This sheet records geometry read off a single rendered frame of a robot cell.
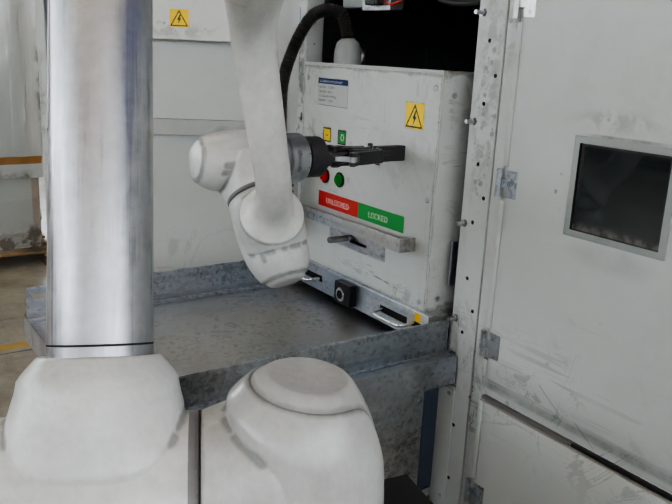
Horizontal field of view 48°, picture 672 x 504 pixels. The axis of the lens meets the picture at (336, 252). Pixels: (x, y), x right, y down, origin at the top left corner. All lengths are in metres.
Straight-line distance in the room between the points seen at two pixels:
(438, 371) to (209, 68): 0.94
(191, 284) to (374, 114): 0.59
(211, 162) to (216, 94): 0.70
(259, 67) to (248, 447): 0.53
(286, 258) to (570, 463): 0.59
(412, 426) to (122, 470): 0.92
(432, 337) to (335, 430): 0.83
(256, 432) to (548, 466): 0.79
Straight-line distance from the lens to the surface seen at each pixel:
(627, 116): 1.19
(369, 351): 1.41
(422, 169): 1.48
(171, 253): 2.01
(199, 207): 1.98
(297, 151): 1.33
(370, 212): 1.62
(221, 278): 1.84
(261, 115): 1.06
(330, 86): 1.73
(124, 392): 0.70
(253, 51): 1.02
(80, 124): 0.75
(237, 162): 1.26
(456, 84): 1.45
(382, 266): 1.60
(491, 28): 1.41
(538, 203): 1.30
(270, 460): 0.69
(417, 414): 1.53
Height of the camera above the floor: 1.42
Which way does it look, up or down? 15 degrees down
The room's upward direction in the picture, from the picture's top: 3 degrees clockwise
